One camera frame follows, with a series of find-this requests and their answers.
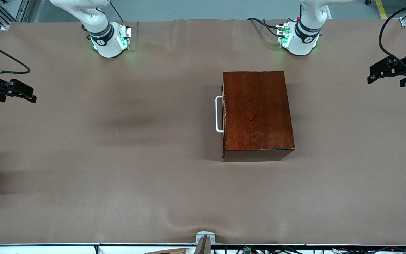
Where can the dark red wooden cabinet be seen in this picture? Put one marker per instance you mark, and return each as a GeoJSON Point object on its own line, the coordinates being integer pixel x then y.
{"type": "Point", "coordinates": [256, 113]}

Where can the aluminium camera post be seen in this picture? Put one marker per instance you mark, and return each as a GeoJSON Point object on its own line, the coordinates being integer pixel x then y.
{"type": "Point", "coordinates": [203, 247]}

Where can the grey metal bracket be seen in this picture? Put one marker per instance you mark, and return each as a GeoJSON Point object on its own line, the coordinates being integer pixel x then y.
{"type": "Point", "coordinates": [198, 237]}

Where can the brown cardboard piece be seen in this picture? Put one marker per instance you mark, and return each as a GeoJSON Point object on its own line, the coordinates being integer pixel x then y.
{"type": "Point", "coordinates": [167, 252]}

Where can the green connector plug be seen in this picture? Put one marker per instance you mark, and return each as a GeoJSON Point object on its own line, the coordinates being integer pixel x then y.
{"type": "Point", "coordinates": [247, 249]}

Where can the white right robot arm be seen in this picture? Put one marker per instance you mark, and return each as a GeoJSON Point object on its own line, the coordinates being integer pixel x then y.
{"type": "Point", "coordinates": [109, 49]}

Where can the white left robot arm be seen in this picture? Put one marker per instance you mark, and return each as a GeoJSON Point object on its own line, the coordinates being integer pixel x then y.
{"type": "Point", "coordinates": [301, 42]}

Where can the light wooden drawer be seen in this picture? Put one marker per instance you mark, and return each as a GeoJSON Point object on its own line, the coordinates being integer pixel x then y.
{"type": "Point", "coordinates": [217, 116]}

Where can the brown table cloth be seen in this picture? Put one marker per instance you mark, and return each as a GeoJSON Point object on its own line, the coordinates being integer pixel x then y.
{"type": "Point", "coordinates": [118, 197]}

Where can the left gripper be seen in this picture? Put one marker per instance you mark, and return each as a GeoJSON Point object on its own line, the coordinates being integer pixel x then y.
{"type": "Point", "coordinates": [403, 67]}

